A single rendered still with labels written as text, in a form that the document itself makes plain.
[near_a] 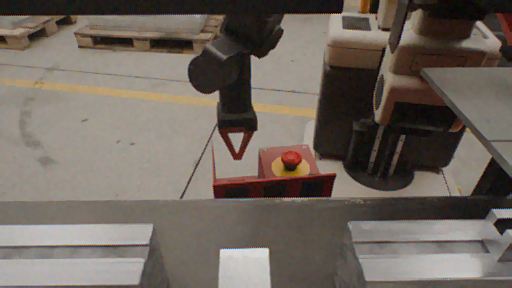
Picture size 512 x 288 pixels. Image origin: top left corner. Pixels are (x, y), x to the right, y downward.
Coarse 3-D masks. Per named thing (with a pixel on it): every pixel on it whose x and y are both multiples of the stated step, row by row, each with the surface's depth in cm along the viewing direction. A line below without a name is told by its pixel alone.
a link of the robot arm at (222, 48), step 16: (224, 32) 54; (272, 32) 52; (208, 48) 48; (224, 48) 49; (240, 48) 52; (256, 48) 55; (272, 48) 54; (192, 64) 50; (208, 64) 49; (224, 64) 49; (192, 80) 51; (208, 80) 50; (224, 80) 50
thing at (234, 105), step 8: (248, 80) 58; (224, 88) 57; (232, 88) 57; (240, 88) 57; (248, 88) 58; (224, 96) 58; (232, 96) 57; (240, 96) 57; (248, 96) 59; (224, 104) 58; (232, 104) 58; (240, 104) 58; (248, 104) 59; (224, 112) 59; (232, 112) 58; (240, 112) 59; (248, 112) 59; (224, 120) 56; (232, 120) 57; (240, 120) 57; (248, 120) 57; (256, 120) 57
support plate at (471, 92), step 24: (432, 72) 48; (456, 72) 48; (480, 72) 48; (504, 72) 48; (456, 96) 43; (480, 96) 43; (504, 96) 43; (480, 120) 39; (504, 120) 39; (504, 144) 35; (504, 168) 34
